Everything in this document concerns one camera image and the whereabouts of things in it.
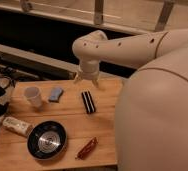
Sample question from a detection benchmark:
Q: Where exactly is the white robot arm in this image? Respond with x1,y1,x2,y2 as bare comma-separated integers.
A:
72,29,188,171

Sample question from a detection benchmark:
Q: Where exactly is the metal railing frame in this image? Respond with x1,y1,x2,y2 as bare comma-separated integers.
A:
0,0,188,38

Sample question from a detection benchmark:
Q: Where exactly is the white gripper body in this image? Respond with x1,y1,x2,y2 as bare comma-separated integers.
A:
78,60,100,80

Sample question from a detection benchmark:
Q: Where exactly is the white rectangular packet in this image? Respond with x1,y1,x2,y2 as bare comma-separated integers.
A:
2,117,33,137

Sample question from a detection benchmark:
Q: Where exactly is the black round bowl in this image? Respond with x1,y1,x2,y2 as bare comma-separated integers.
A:
27,121,67,160

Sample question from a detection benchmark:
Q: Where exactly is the red-brown pocket knife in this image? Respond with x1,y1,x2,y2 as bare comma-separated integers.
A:
76,137,98,160

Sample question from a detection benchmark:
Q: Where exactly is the black striped rectangular case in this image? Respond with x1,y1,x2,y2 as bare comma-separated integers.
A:
81,91,96,114

